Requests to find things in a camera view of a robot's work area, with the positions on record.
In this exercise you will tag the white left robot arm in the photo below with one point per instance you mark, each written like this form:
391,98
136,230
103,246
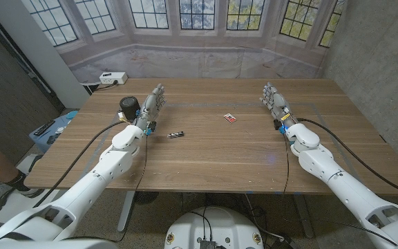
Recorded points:
109,166

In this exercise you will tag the red matchbox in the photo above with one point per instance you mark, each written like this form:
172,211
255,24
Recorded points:
229,118

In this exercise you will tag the black remote control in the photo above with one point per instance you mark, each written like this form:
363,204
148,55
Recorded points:
43,128

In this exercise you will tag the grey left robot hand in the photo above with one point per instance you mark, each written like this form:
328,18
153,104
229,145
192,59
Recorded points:
150,109

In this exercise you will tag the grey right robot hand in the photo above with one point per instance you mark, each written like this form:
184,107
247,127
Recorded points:
278,103

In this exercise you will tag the white table leg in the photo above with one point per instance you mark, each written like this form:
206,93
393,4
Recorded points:
126,211

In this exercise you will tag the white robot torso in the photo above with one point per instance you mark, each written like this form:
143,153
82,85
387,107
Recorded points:
216,228

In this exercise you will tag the white floor platform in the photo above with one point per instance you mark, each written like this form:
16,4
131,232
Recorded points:
16,207

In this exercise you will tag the black round fan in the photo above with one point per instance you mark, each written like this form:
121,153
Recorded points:
146,198

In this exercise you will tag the blue storage box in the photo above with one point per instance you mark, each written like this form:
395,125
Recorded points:
52,138

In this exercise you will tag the white power strip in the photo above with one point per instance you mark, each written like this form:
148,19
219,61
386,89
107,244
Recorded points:
113,77

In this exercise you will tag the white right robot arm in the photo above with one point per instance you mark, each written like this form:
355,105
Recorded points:
323,162

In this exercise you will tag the grey table leg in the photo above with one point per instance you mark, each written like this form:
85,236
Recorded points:
304,214

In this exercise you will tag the printed window backdrop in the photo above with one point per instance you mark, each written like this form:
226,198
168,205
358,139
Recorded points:
199,52

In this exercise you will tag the black cylindrical container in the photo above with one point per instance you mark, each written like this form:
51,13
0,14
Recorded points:
129,105

